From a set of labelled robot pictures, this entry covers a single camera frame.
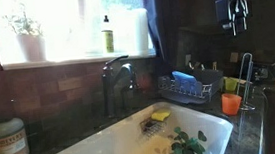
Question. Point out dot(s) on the wall power outlet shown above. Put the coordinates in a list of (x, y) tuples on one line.
[(188, 59)]

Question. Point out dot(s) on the large white pot leafy plant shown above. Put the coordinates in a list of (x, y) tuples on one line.
[(31, 46)]

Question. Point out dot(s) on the small green plant white pot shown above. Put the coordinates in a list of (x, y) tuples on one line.
[(185, 146)]

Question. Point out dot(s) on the wall light switch plate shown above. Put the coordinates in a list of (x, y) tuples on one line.
[(234, 57)]

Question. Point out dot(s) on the orange plastic cup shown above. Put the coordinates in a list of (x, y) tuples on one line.
[(231, 104)]

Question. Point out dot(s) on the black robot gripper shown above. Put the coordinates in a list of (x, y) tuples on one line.
[(224, 6)]

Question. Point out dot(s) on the white ceramic sink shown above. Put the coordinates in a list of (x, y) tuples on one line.
[(116, 145)]

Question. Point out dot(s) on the green plastic cup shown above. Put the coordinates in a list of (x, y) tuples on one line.
[(230, 84)]

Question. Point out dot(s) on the white paper towel roll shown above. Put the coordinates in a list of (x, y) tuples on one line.
[(141, 29)]

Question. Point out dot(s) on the blue dish in rack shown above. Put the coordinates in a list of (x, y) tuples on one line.
[(184, 80)]

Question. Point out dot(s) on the yellow sponge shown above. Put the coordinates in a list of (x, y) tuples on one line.
[(161, 115)]

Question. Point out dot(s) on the dark bronze faucet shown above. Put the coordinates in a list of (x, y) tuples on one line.
[(109, 89)]

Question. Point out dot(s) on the soap bottle yellow label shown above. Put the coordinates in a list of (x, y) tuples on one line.
[(107, 39)]

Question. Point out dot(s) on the dark blue curtain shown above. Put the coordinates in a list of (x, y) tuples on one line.
[(154, 18)]

